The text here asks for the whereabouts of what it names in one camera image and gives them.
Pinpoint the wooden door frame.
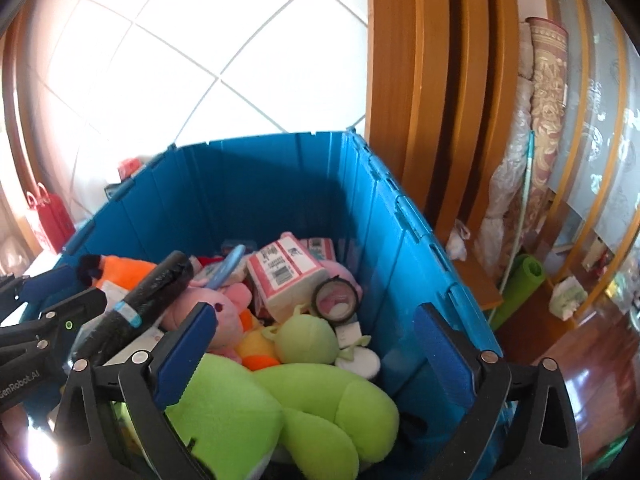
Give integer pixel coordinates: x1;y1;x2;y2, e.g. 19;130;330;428
365;0;531;311

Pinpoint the red bear carry case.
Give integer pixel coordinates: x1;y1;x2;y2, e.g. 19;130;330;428
25;182;76;256

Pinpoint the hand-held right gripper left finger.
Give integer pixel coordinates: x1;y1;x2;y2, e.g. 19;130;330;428
52;301;236;480

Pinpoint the blue plastic crate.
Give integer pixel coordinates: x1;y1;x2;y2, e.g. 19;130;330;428
20;131;506;480

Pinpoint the tape roll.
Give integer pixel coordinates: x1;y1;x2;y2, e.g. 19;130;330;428
312;276;358;323

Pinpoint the green yoga mat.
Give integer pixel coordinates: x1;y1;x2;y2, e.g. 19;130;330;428
492;254;546;331

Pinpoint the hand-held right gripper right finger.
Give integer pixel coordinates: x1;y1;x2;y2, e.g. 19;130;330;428
414;302;593;480

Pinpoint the blue plastic comb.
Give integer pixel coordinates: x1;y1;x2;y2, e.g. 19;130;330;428
205;244;247;291

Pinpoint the rolled patterned carpet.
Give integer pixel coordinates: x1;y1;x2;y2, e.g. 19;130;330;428
520;16;571;261

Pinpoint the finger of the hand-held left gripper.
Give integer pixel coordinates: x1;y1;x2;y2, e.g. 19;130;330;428
0;287;108;356
0;264;90;321

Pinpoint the pink plush toy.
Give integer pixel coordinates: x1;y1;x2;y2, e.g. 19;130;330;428
162;280;253;356

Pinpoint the black cylinder with blue band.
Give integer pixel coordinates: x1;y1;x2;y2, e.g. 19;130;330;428
70;251;195;368

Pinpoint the yellow orange plush toy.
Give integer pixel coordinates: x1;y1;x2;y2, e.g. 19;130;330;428
235;307;281;372

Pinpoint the white plastic bag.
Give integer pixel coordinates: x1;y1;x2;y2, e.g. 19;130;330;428
445;220;473;261

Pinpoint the large green plush toy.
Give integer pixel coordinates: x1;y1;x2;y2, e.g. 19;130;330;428
165;352;401;480

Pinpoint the frosted glass sliding door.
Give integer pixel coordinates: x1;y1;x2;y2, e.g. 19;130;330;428
550;0;640;266

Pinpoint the round green plush toy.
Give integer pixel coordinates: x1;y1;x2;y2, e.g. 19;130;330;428
260;305;373;367

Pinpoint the orange black plush toy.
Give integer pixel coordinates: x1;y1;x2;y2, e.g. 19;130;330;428
77;254;158;291

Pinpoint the green white tissue pack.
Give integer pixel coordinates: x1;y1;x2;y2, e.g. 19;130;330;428
547;275;588;320

